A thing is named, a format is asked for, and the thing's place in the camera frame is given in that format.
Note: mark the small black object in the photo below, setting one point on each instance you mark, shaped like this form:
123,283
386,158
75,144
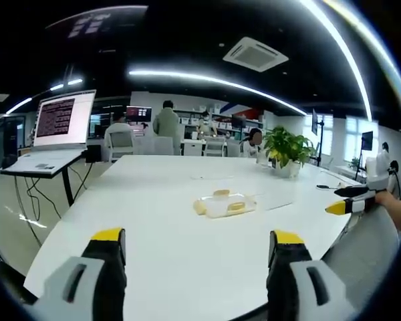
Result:
322,186

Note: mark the white storage shelf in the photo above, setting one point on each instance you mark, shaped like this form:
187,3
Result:
220,122

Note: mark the white office chair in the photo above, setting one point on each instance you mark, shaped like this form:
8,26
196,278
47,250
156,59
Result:
215,146
121,144

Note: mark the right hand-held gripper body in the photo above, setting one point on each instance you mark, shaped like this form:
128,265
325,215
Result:
379,174

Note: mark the beige plastic piece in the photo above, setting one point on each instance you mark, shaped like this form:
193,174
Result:
199,206

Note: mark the black box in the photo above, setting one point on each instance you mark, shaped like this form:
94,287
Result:
93,153

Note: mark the clear plastic tray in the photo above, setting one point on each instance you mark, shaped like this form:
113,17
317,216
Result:
217,209

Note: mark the green potted plant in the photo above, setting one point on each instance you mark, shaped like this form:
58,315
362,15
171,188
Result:
287,143

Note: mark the black monitor on tripod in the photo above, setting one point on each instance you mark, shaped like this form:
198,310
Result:
367,139

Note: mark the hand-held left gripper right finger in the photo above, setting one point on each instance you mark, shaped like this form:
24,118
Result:
300,281

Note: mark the beige plastic buckle part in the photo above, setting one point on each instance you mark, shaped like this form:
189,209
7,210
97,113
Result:
236,207
220,193

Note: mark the large tilted display screen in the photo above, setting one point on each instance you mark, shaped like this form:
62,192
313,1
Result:
65,117

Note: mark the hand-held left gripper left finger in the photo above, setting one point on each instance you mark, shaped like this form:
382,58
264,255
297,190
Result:
87,281

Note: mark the dark computer monitor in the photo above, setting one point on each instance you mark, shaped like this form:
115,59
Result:
139,114

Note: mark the ceiling air conditioner unit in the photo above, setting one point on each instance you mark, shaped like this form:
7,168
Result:
255,54

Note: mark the black monitor on pole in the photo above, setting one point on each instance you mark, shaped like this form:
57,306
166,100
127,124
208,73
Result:
317,122

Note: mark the white stand desk black legs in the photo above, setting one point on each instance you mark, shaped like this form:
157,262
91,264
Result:
40,164

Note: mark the long ceiling light strip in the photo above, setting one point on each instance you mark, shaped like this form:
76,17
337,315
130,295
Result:
220,83
43,95
347,57

